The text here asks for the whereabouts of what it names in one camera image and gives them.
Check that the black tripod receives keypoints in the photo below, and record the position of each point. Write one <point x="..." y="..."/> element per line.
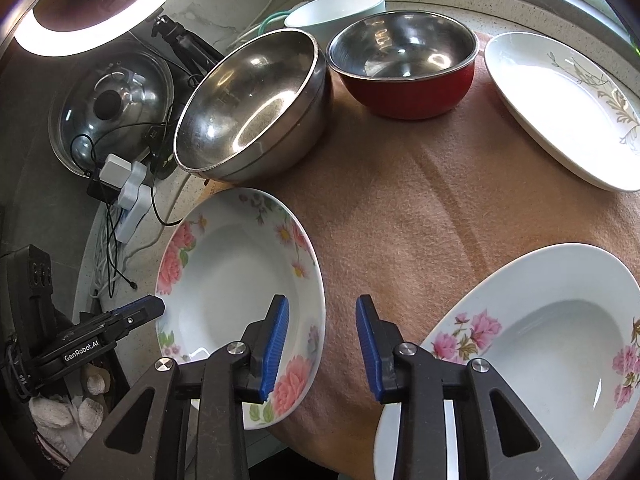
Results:
<point x="192" y="47"/>

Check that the pink floral white plate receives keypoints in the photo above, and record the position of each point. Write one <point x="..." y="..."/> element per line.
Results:
<point x="550" y="320"/>
<point x="225" y="270"/>

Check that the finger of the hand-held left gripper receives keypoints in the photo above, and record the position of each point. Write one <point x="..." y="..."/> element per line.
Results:
<point x="137" y="314"/>

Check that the white charger plug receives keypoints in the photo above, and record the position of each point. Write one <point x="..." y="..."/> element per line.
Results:
<point x="114" y="169"/>

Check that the large stainless steel bowl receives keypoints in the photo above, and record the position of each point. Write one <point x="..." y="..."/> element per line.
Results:
<point x="240" y="110"/>

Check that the person's left hand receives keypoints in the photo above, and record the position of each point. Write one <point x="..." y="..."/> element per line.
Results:
<point x="62" y="415"/>

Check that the mint green ceramic bowl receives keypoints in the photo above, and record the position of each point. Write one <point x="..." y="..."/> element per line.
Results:
<point x="330" y="15"/>

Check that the white plug adapter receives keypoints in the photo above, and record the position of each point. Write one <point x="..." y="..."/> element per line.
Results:
<point x="134" y="185"/>

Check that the peach towel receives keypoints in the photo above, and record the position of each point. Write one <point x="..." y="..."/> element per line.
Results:
<point x="400" y="200"/>

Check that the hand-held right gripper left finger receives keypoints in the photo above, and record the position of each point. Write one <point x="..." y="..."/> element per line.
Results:
<point x="276" y="345"/>

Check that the small stainless steel bowl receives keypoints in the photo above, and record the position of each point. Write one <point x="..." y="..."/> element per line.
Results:
<point x="400" y="50"/>

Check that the white plate with leaf print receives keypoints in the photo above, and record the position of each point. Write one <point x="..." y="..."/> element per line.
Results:
<point x="540" y="90"/>

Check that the white power strip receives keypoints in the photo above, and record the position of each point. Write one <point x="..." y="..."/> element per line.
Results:
<point x="132" y="215"/>

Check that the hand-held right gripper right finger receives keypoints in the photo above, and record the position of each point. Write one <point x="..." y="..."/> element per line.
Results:
<point x="367" y="347"/>

